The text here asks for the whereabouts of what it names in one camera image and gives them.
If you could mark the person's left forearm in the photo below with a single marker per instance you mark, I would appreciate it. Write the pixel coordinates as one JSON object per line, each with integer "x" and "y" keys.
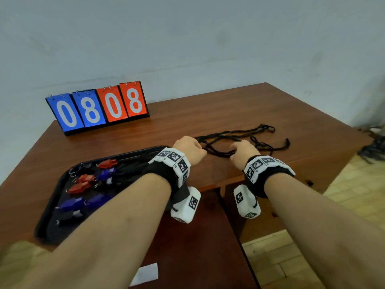
{"x": 99, "y": 237}

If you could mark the person's right forearm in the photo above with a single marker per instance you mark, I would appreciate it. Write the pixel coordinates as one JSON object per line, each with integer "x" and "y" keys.
{"x": 328, "y": 234}

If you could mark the black wristband with marker tags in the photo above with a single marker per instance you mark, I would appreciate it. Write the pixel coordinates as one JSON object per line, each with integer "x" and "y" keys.
{"x": 174, "y": 157}
{"x": 261, "y": 165}

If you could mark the black plastic tray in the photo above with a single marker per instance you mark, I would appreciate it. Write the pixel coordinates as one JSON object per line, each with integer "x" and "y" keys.
{"x": 51, "y": 228}

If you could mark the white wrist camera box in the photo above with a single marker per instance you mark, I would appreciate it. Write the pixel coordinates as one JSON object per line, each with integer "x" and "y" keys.
{"x": 245, "y": 204}
{"x": 186, "y": 207}

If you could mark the person's left hand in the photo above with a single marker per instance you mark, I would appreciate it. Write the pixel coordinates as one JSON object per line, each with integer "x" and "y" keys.
{"x": 189, "y": 148}

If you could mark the blue and red flip scoreboard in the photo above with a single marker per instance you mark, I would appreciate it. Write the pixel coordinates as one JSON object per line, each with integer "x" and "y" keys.
{"x": 102, "y": 108}

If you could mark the orange plastic holders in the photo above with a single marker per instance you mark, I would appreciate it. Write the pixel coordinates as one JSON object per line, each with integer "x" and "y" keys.
{"x": 78, "y": 187}

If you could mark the person's right hand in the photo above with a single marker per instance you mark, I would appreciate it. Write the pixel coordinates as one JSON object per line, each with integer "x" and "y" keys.
{"x": 243, "y": 153}

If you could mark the dark equipment on floor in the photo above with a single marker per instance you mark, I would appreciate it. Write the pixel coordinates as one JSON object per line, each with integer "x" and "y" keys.
{"x": 374, "y": 147}

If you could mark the white paper label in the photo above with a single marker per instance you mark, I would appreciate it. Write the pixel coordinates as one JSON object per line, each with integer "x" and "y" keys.
{"x": 144, "y": 274}

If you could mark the blue plastic holders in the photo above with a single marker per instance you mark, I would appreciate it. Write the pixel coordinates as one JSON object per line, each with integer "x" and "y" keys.
{"x": 70, "y": 204}

